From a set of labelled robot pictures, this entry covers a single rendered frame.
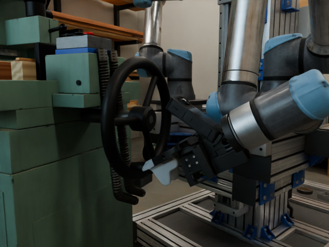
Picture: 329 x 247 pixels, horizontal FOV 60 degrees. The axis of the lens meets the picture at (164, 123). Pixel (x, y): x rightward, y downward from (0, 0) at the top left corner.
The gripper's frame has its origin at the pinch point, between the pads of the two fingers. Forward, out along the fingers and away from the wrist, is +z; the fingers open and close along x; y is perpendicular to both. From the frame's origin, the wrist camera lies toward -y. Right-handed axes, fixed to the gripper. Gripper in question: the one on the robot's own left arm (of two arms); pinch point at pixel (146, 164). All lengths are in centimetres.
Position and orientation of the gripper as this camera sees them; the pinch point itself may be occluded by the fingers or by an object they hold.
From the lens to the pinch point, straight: 59.4
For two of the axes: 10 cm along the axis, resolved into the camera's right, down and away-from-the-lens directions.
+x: 4.5, -1.2, 8.9
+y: 4.5, 8.9, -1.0
